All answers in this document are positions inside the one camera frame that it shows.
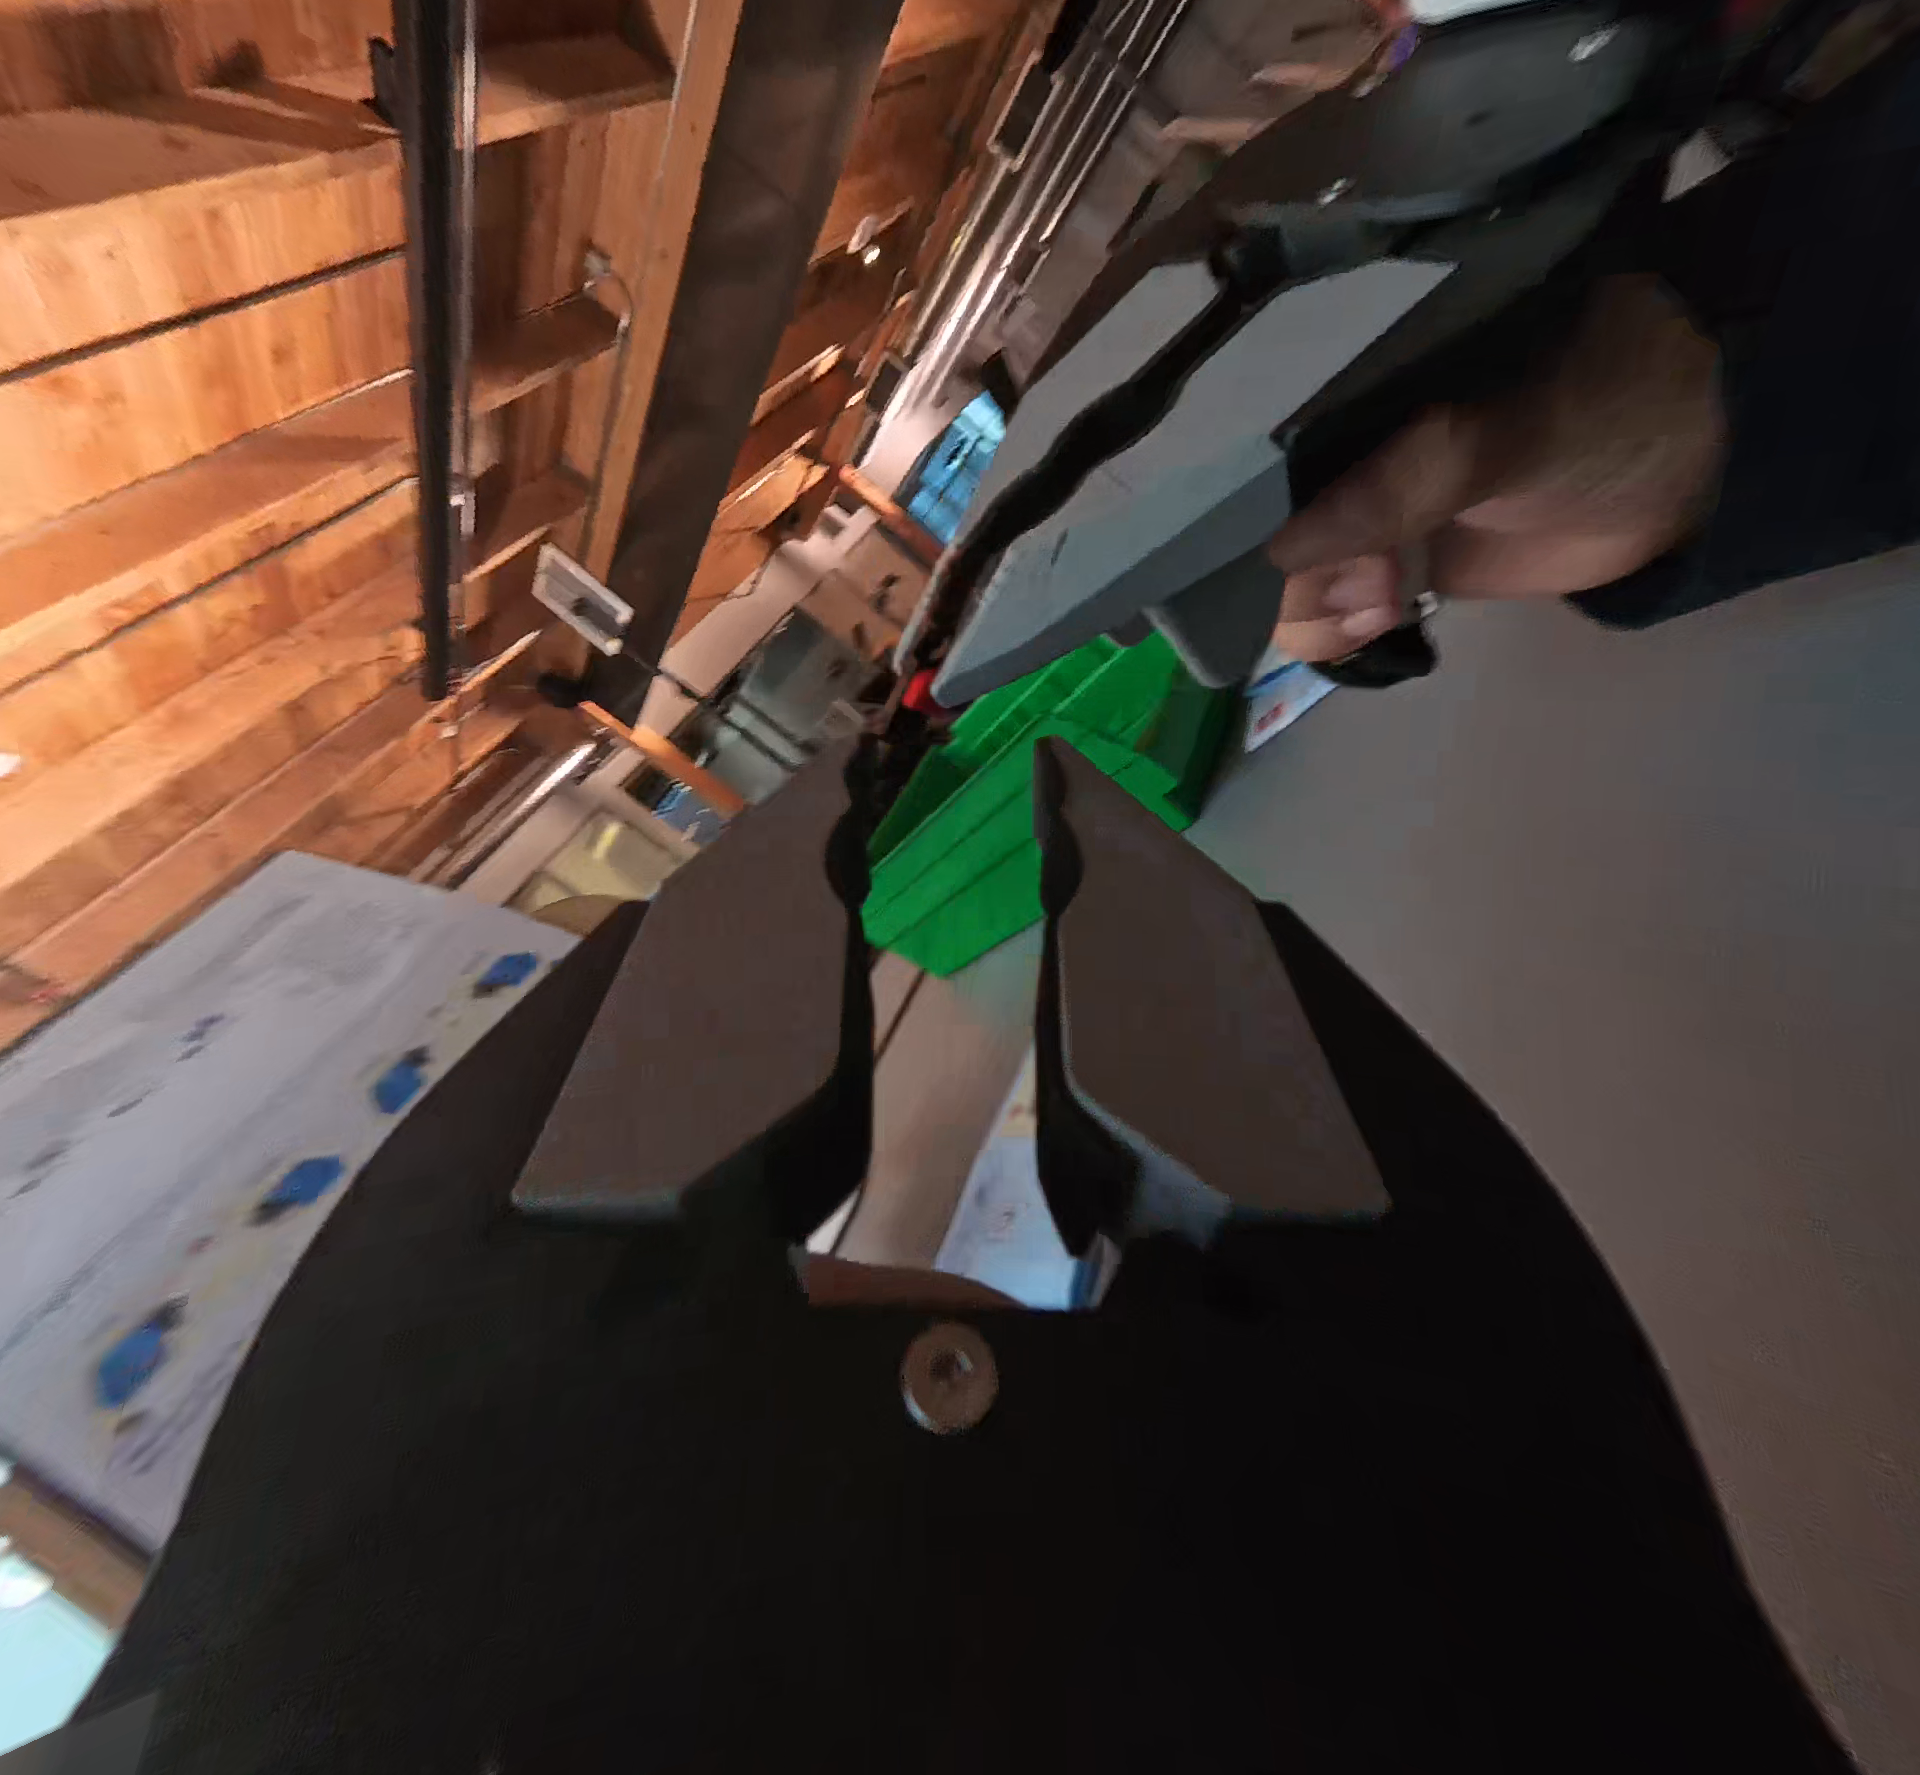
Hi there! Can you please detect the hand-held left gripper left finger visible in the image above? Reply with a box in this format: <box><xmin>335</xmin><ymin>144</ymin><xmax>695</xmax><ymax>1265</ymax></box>
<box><xmin>511</xmin><ymin>740</ymin><xmax>880</xmax><ymax>1251</ymax></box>

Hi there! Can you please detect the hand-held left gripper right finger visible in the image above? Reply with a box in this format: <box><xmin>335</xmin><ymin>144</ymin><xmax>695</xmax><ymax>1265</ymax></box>
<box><xmin>1033</xmin><ymin>738</ymin><xmax>1393</xmax><ymax>1259</ymax></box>

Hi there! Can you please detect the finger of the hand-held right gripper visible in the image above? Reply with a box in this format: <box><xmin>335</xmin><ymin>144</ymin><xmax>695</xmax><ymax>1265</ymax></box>
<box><xmin>926</xmin><ymin>258</ymin><xmax>1461</xmax><ymax>712</ymax></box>
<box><xmin>936</xmin><ymin>258</ymin><xmax>1254</xmax><ymax>608</ymax></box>

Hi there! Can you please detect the person's right forearm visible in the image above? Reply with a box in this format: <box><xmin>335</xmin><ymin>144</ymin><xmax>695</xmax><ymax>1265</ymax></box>
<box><xmin>1560</xmin><ymin>0</ymin><xmax>1920</xmax><ymax>632</ymax></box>

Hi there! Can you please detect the white lego instruction booklet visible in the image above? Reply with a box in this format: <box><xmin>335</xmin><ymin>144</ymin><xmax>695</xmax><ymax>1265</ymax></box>
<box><xmin>1242</xmin><ymin>654</ymin><xmax>1341</xmax><ymax>760</ymax></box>

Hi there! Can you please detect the person's right hand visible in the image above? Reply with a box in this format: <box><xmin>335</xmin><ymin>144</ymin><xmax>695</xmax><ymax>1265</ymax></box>
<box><xmin>1267</xmin><ymin>272</ymin><xmax>1731</xmax><ymax>674</ymax></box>

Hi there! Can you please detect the green plastic bin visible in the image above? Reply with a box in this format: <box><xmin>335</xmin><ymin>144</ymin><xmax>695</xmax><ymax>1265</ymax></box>
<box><xmin>956</xmin><ymin>628</ymin><xmax>1251</xmax><ymax>823</ymax></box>
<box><xmin>858</xmin><ymin>740</ymin><xmax>1202</xmax><ymax>981</ymax></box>

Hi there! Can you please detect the white printed paper sheet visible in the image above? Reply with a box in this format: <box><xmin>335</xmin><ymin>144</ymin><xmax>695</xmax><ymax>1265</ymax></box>
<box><xmin>933</xmin><ymin>1055</ymin><xmax>1087</xmax><ymax>1315</ymax></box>

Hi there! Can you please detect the dark wooden beam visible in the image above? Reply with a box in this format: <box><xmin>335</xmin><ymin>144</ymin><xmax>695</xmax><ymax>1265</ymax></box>
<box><xmin>583</xmin><ymin>0</ymin><xmax>966</xmax><ymax>644</ymax></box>

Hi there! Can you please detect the white instruction poster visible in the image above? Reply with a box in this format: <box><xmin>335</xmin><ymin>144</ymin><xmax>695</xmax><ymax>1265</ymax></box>
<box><xmin>0</xmin><ymin>849</ymin><xmax>590</xmax><ymax>1559</ymax></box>

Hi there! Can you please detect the small white wall device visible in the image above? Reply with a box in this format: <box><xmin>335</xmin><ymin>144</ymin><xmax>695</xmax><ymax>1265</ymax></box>
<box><xmin>529</xmin><ymin>540</ymin><xmax>639</xmax><ymax>658</ymax></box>

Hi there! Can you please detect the black ceiling rail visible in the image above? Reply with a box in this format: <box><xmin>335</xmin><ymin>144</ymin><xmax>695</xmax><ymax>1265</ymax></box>
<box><xmin>368</xmin><ymin>0</ymin><xmax>489</xmax><ymax>708</ymax></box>

